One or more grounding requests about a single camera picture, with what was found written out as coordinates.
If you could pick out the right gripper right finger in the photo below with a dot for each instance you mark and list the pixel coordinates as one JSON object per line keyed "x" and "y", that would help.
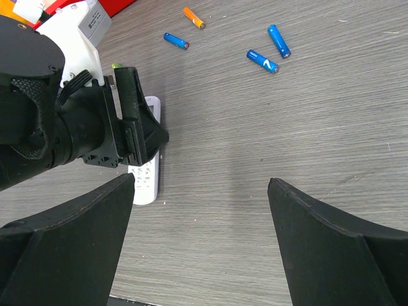
{"x": 331, "y": 257}

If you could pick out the blue battery right upper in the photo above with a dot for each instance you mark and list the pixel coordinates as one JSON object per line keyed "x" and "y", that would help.
{"x": 279, "y": 41}

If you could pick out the red plastic bin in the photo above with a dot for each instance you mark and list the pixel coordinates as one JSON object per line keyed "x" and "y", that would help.
{"x": 112, "y": 7}

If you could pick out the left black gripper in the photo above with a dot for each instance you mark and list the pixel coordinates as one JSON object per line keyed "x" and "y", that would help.
{"x": 87, "y": 127}

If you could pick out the green battery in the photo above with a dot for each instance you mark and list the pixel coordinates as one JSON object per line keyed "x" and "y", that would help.
{"x": 116, "y": 66}

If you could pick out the orange battery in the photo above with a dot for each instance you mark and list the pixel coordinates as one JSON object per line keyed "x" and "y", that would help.
{"x": 199, "y": 23}

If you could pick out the blue battery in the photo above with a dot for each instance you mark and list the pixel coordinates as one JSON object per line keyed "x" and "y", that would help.
{"x": 183, "y": 44}
{"x": 279, "y": 41}
{"x": 262, "y": 61}

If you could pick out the blue battery centre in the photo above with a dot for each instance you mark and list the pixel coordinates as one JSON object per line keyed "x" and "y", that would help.
{"x": 183, "y": 44}

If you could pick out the blue battery right lower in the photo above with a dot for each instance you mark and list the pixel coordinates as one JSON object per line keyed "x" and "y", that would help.
{"x": 262, "y": 61}

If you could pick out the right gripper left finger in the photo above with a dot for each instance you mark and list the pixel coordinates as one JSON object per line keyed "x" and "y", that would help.
{"x": 68, "y": 254}

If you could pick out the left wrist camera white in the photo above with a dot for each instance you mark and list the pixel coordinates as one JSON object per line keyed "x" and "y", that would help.
{"x": 77, "y": 29}

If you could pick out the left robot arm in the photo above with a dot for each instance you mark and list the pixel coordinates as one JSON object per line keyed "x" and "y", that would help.
{"x": 44, "y": 125}

